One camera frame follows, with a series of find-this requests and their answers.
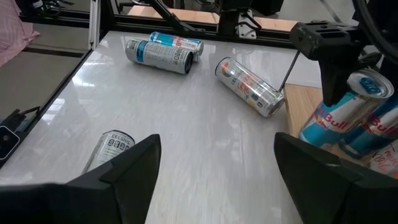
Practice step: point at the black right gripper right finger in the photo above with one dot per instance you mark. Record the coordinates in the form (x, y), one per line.
(335, 199)

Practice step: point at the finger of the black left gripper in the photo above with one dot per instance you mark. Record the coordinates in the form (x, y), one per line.
(370, 60)
(335, 81)

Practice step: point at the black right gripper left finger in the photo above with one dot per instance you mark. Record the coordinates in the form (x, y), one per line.
(93, 202)

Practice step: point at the small silver blue Red Bull can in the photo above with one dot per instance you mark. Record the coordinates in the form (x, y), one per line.
(342, 118)
(373, 130)

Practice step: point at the Celsius can with blue palm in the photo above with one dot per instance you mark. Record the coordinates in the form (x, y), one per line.
(109, 149)

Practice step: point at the white and orange Celsius can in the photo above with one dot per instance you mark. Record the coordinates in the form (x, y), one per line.
(387, 163)
(248, 85)

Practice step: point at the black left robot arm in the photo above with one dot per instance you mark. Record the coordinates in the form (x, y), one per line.
(228, 18)

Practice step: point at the tall silver can blue band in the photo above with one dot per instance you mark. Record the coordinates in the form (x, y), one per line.
(158, 56)

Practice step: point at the person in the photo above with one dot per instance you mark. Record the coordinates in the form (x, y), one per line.
(14, 34)

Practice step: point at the wooden shelf with black frame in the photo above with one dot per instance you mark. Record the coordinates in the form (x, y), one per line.
(301, 105)

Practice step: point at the silver mounting bracket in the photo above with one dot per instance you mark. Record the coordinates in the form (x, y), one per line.
(247, 28)

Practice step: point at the silver aluminium rail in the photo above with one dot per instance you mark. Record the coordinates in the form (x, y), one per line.
(94, 21)

